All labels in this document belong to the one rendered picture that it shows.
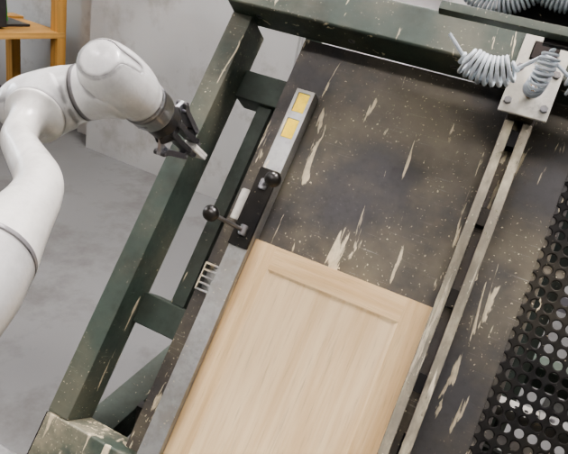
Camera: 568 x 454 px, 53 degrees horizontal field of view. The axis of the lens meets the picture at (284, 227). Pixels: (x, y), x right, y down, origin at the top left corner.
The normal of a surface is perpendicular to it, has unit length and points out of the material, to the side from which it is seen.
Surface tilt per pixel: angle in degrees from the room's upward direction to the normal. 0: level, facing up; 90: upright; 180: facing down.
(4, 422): 0
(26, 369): 0
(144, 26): 90
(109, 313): 56
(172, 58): 90
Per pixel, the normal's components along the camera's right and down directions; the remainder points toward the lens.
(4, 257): 0.80, -0.52
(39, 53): -0.46, 0.30
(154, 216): -0.24, -0.24
